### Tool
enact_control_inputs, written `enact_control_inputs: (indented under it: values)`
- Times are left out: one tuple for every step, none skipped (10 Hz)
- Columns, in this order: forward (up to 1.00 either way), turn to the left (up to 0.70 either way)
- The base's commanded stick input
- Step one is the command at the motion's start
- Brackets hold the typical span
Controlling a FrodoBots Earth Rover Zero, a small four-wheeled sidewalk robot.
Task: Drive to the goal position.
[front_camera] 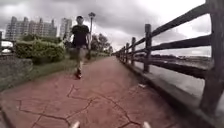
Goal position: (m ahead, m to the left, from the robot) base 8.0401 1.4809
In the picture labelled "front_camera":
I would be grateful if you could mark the trees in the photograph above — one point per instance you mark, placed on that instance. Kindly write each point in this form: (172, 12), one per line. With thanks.
(100, 43)

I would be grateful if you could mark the red stamped concrete path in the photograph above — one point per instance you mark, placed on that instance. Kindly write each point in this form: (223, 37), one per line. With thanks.
(110, 90)

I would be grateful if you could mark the person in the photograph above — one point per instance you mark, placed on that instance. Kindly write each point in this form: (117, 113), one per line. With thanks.
(80, 36)

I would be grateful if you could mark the street lamp pole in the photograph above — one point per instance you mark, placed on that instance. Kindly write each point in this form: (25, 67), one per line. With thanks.
(91, 25)

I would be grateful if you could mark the grey concrete kerb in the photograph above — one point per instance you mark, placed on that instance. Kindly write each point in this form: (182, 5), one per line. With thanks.
(166, 91)

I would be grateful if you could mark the grass strip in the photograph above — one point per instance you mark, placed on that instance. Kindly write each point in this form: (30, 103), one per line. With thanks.
(50, 68)

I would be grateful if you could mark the green bushes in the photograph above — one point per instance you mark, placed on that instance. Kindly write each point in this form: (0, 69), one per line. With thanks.
(41, 50)

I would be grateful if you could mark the river water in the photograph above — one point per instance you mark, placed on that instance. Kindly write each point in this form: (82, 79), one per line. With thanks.
(186, 81)

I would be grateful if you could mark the dark wooden railing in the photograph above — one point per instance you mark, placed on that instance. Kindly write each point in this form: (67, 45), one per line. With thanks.
(196, 41)

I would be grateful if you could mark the group of tall buildings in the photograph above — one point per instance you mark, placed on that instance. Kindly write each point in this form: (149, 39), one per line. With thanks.
(31, 29)

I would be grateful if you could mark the low stone wall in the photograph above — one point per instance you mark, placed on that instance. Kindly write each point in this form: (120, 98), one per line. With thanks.
(13, 73)

